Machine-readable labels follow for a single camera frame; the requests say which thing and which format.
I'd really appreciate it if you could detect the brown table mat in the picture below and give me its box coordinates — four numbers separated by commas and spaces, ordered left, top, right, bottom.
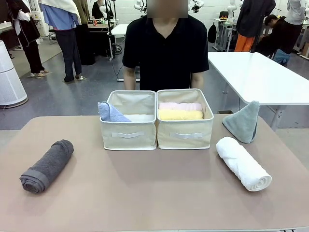
0, 115, 309, 224

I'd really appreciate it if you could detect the small white background table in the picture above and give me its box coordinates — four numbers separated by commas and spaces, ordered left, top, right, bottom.
110, 23, 130, 37

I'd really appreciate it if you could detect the bystander in dark apron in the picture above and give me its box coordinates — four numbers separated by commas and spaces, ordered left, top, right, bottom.
7, 0, 53, 78

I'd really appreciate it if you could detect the bystander in grey shirt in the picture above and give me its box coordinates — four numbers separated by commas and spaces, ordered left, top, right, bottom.
284, 0, 306, 26

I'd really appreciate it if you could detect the person's right forearm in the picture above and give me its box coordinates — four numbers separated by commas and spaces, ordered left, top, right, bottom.
123, 66, 136, 91

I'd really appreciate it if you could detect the grey-green cone-folded towel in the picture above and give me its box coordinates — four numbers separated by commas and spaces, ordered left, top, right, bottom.
222, 101, 261, 145

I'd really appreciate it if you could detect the large white table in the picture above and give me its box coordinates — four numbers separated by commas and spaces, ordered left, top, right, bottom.
207, 52, 309, 132

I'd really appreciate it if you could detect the pink towel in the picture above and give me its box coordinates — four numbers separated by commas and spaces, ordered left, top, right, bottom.
158, 102, 203, 112

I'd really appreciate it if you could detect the black floor stand pole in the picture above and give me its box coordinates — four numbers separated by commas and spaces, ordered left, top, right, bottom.
105, 0, 122, 61

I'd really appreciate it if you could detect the white towel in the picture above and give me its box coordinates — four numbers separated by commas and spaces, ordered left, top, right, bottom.
215, 136, 273, 192

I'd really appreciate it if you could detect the blue cloth bag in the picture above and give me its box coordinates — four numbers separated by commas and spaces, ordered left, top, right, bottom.
274, 48, 291, 65

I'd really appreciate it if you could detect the distant bystander in black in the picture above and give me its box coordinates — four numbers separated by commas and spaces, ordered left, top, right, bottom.
91, 0, 114, 20

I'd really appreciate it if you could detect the grey background desk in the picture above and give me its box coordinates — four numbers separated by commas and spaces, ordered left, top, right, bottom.
213, 17, 239, 52

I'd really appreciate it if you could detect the crouching bystander in black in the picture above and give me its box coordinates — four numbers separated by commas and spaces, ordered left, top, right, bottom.
255, 14, 300, 56

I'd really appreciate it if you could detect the bystander in orange trousers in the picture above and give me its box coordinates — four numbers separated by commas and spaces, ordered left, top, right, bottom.
235, 0, 276, 53

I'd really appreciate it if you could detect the cream fabric storage bin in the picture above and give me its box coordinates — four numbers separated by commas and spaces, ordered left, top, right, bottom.
99, 90, 157, 150
156, 88, 214, 150

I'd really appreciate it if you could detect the white cylindrical air purifier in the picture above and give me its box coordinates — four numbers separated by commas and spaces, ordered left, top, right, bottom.
0, 40, 28, 107

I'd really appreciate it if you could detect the bystander in blue shirt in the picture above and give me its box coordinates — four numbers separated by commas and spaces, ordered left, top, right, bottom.
38, 0, 84, 83

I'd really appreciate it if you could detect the person in black shirt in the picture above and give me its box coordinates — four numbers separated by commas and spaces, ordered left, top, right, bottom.
122, 0, 210, 91

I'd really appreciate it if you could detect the person's left forearm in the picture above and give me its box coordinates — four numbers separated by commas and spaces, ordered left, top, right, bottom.
190, 71, 204, 89

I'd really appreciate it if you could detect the blue cone-folded towel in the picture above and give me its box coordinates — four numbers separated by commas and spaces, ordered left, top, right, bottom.
97, 101, 132, 122

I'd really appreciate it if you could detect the bystander in olive jacket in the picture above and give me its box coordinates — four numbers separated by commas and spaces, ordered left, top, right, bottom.
72, 0, 96, 66

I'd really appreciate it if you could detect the black backpack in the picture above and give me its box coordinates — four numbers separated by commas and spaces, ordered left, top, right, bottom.
208, 23, 218, 44

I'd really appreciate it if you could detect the dark grey towel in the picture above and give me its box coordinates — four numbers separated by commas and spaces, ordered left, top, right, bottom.
19, 139, 74, 194

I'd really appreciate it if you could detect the yellow towel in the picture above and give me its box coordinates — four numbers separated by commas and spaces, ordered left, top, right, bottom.
158, 109, 204, 121

